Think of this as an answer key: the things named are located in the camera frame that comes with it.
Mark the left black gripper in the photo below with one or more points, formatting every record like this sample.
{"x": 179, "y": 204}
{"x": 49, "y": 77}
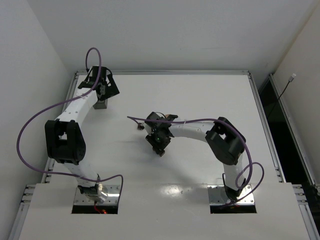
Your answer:
{"x": 102, "y": 90}

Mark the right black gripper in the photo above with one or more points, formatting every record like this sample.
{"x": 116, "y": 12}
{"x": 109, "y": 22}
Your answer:
{"x": 156, "y": 146}

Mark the dark wood arch block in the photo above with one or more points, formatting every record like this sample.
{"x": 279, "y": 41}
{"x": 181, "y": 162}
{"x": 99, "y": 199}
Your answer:
{"x": 161, "y": 152}

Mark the smoky transparent plastic box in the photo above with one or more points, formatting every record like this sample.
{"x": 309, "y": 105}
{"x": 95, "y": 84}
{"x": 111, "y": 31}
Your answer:
{"x": 101, "y": 104}

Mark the small dark wood cube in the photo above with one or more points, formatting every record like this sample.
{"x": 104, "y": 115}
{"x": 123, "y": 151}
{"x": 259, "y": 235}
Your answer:
{"x": 140, "y": 127}

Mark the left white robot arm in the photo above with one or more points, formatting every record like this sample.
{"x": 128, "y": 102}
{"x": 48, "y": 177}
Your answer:
{"x": 64, "y": 140}

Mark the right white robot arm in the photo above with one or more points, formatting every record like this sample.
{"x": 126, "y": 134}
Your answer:
{"x": 225, "y": 142}

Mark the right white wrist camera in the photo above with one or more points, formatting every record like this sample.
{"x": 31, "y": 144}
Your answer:
{"x": 147, "y": 128}

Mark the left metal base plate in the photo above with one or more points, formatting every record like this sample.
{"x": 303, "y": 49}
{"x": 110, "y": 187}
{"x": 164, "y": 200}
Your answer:
{"x": 106, "y": 195}

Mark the metal base plate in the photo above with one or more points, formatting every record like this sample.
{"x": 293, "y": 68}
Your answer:
{"x": 219, "y": 195}
{"x": 106, "y": 195}

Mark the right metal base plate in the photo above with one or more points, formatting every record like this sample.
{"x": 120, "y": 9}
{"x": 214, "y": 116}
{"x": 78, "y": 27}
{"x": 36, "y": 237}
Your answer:
{"x": 219, "y": 195}

